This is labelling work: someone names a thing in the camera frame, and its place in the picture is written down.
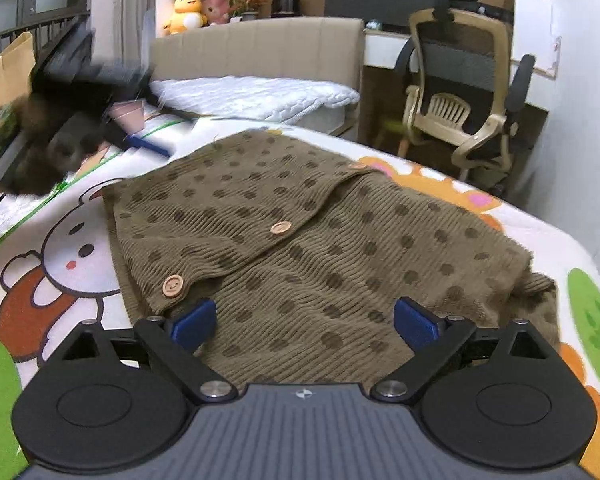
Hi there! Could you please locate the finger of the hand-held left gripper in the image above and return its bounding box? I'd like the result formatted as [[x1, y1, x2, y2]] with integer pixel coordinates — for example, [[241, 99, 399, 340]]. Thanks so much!
[[147, 91, 204, 122], [102, 119, 174, 159]]

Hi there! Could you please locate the pink plush toy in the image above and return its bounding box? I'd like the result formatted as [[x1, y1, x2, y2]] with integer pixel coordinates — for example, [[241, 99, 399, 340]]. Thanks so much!
[[202, 0, 232, 26]]

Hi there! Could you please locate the green stool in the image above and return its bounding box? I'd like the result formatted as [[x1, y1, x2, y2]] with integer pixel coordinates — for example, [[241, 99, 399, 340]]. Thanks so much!
[[379, 116, 417, 159]]

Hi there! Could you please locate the cartoon printed blanket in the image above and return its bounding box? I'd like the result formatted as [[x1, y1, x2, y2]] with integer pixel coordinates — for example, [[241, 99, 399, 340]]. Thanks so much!
[[0, 109, 600, 480]]

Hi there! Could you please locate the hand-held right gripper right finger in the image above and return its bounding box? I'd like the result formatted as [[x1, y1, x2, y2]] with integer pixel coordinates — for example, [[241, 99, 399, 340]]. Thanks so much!
[[370, 296, 549, 404]]

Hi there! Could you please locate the beige padded headboard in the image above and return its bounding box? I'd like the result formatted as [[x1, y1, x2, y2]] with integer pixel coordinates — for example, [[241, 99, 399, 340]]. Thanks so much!
[[149, 17, 366, 122]]

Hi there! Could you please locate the pink box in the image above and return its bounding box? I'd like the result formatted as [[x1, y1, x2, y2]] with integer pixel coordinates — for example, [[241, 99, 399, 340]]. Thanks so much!
[[106, 101, 147, 137]]

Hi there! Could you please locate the brown dotted knitted cardigan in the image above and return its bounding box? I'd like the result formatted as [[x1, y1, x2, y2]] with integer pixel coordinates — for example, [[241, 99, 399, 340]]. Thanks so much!
[[102, 129, 564, 397]]

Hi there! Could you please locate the white desk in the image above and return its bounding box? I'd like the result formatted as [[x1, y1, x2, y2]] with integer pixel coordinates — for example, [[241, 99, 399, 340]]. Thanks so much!
[[362, 26, 552, 111]]

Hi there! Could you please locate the yellow plush toy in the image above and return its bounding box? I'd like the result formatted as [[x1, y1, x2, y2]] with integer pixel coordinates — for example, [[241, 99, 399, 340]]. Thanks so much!
[[161, 0, 209, 36]]

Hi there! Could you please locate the beige mesh office chair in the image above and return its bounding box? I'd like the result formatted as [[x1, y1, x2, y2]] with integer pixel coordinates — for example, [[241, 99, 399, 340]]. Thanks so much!
[[394, 0, 537, 197]]

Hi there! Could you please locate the white curtain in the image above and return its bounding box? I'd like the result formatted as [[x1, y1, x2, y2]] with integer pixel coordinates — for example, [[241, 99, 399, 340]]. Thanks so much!
[[89, 0, 160, 78]]

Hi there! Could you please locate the potted plant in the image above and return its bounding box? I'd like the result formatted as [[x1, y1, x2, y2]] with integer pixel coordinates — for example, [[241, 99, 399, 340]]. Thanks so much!
[[227, 0, 269, 23]]

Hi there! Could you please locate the black jar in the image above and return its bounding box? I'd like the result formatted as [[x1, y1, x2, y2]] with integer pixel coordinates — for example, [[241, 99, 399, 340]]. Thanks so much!
[[271, 0, 304, 19]]

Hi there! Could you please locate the white quilted mattress pad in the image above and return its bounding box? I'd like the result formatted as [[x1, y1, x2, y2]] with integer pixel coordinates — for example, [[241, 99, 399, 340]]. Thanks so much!
[[149, 75, 362, 130]]

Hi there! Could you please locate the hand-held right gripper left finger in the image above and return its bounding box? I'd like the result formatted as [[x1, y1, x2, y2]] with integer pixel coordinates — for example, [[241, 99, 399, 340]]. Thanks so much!
[[60, 297, 239, 404]]

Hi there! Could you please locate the brown paper bag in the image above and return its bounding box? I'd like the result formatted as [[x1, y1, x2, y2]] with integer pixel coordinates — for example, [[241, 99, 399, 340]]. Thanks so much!
[[0, 31, 37, 113]]

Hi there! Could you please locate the white cabinet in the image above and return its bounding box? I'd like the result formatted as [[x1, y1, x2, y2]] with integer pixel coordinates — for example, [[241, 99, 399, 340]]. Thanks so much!
[[511, 0, 564, 80]]

